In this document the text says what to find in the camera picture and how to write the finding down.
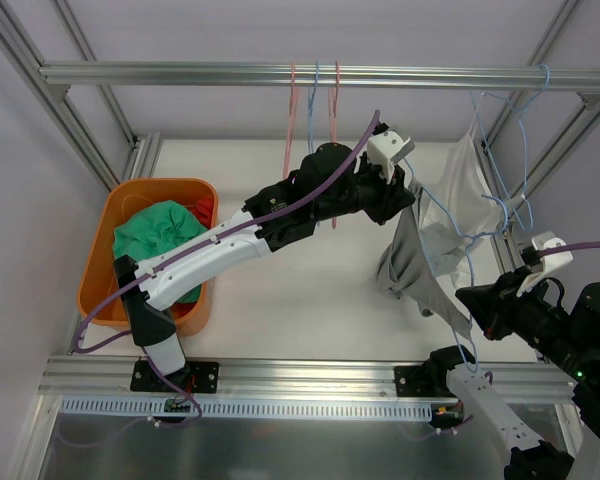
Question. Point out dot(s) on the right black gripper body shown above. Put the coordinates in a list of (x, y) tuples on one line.
[(503, 309)]

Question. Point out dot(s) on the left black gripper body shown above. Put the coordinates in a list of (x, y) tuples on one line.
[(389, 192)]

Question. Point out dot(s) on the blue wire hanger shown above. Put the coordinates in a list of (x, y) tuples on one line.
[(311, 94), (490, 154), (458, 263), (520, 113)]

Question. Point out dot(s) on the grey tank top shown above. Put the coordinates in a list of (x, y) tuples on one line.
[(403, 271)]

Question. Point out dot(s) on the pink wire hanger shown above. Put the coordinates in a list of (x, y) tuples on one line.
[(293, 104), (332, 96)]

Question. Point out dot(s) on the red tank top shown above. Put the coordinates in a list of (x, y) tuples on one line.
[(203, 211)]

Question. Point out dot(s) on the green tank top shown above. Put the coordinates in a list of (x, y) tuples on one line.
[(155, 230)]

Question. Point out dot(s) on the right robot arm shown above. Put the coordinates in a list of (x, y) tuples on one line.
[(524, 453)]

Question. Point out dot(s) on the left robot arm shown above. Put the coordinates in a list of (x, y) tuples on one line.
[(331, 182)]

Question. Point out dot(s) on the white tank top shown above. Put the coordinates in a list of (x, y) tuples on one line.
[(461, 202)]

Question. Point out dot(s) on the orange plastic tub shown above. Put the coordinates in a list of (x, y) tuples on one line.
[(99, 280)]

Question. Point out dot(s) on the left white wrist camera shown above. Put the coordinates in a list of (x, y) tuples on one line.
[(386, 148)]

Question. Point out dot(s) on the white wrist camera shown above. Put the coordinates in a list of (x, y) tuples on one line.
[(540, 262), (386, 148)]

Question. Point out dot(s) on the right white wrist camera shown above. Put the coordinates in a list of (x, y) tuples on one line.
[(540, 262)]

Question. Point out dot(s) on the aluminium hanging rail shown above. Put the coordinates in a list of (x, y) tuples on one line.
[(164, 73)]

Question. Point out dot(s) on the white slotted cable duct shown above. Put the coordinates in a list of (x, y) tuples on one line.
[(216, 407)]

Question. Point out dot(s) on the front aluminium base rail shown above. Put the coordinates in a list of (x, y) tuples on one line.
[(298, 379)]

